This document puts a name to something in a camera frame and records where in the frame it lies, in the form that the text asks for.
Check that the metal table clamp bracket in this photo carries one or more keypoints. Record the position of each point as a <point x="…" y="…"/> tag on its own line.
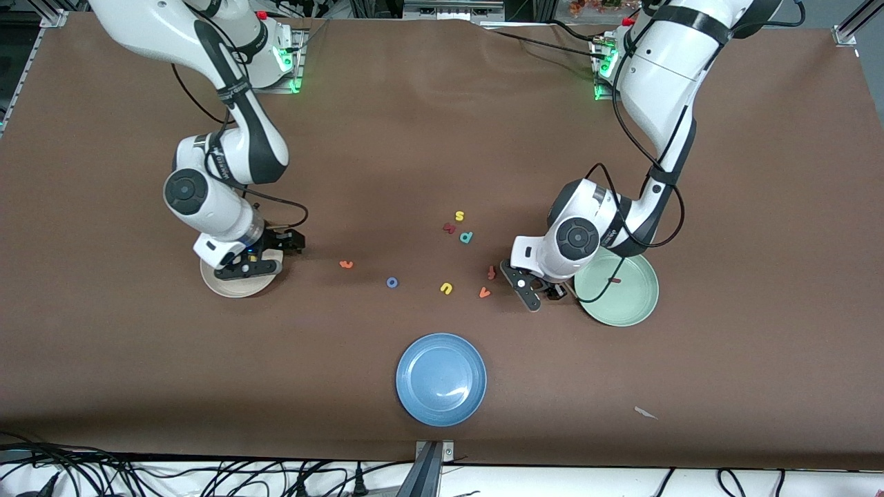
<point x="434" y="452"/>

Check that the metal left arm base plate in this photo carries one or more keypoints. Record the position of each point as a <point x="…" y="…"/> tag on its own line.
<point x="602" y="93"/>

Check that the pale green plate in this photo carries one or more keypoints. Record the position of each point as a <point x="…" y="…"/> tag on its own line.
<point x="621" y="304"/>

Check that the white paper scrap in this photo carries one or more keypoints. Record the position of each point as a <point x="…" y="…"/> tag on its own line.
<point x="646" y="413"/>

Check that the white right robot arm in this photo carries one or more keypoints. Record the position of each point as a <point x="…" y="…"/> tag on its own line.
<point x="207" y="200"/>

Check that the beige brown plate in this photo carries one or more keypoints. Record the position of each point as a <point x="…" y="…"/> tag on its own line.
<point x="235" y="286"/>

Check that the brown table cover sheet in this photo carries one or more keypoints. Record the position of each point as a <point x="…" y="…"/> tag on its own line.
<point x="442" y="138"/>

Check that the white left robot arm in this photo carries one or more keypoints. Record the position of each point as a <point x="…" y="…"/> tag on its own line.
<point x="663" y="76"/>

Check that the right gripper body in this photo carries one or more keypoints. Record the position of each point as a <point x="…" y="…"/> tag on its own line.
<point x="275" y="241"/>

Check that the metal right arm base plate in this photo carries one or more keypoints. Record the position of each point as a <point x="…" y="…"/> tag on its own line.
<point x="286" y="86"/>

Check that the grey power strip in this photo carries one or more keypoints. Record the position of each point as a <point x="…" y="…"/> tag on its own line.
<point x="452" y="10"/>

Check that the aluminium frame profile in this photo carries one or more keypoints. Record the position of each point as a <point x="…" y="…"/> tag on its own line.
<point x="846" y="33"/>
<point x="54" y="19"/>

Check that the orange artificial flowers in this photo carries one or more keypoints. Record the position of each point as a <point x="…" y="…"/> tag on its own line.
<point x="587" y="5"/>

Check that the blue plate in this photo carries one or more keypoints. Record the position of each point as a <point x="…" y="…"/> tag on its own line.
<point x="440" y="379"/>

